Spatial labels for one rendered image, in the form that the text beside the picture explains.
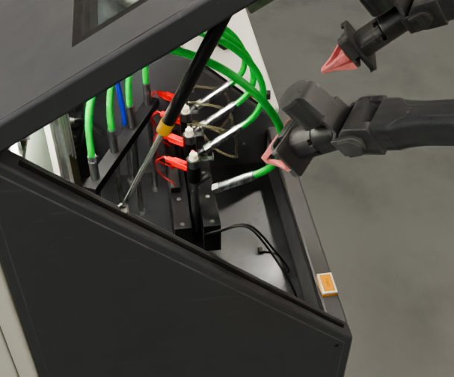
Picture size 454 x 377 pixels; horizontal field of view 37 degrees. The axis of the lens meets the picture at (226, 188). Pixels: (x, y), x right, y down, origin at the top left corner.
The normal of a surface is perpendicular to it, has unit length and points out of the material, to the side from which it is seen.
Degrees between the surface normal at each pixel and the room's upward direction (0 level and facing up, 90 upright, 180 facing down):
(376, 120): 37
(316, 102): 45
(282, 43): 0
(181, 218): 0
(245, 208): 0
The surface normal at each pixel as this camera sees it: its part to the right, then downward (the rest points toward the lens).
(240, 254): 0.00, -0.73
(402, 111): -0.59, -0.59
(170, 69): 0.14, 0.68
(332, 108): 0.50, -0.08
